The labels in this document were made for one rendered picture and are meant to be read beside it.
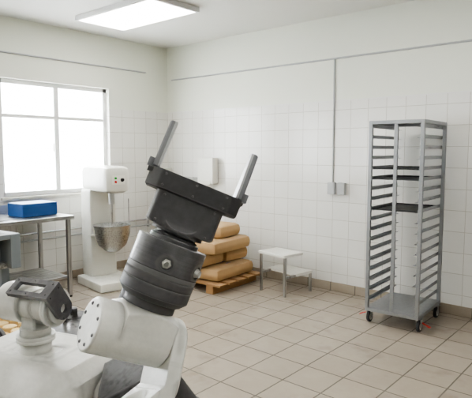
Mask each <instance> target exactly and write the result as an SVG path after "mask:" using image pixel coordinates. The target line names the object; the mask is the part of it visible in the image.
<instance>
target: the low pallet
mask: <svg viewBox="0 0 472 398"><path fill-rule="evenodd" d="M259 275H260V272H257V271H253V270H251V271H249V272H245V273H242V274H240V275H237V276H233V277H231V278H228V279H225V280H220V281H218V282H215V281H210V280H203V279H199V278H197V281H196V283H195V284H197V283H200V284H204V285H206V293H208V294H211V295H213V294H216V293H219V292H221V291H225V290H228V289H231V288H233V287H237V286H240V285H243V284H245V283H249V282H252V281H254V280H256V276H259Z"/></svg>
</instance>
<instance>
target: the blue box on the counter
mask: <svg viewBox="0 0 472 398"><path fill-rule="evenodd" d="M57 213H58V210H57V201H45V200H38V201H19V202H10V203H8V216H15V217H20V218H27V217H34V216H49V215H56V214H57Z"/></svg>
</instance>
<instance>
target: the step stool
mask: <svg viewBox="0 0 472 398"><path fill-rule="evenodd" d="M258 253H259V254H260V291H263V272H270V271H276V272H281V273H282V274H283V297H284V298H286V296H287V279H290V278H295V277H298V276H304V275H307V274H309V291H312V273H313V270H309V269H305V268H299V267H295V266H292V265H287V258H288V257H296V256H300V255H303V252H299V251H295V250H287V249H283V248H279V247H276V248H271V249H266V250H259V251H258ZM263 254H266V255H270V256H274V257H281V258H283V265H276V266H272V267H268V269H264V270H263ZM287 274H288V275H291V276H287Z"/></svg>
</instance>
